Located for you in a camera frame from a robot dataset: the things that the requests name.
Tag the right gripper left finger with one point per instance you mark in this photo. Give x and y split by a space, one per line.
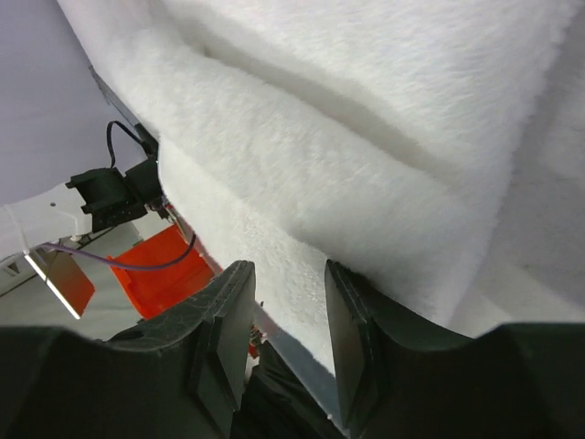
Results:
199 350

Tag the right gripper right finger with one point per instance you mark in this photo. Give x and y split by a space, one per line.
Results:
361 319

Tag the white towel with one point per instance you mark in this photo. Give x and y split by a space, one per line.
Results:
428 145

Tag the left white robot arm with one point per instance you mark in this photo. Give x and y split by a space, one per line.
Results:
93 201

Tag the orange plastic bin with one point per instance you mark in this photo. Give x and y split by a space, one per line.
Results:
157 273

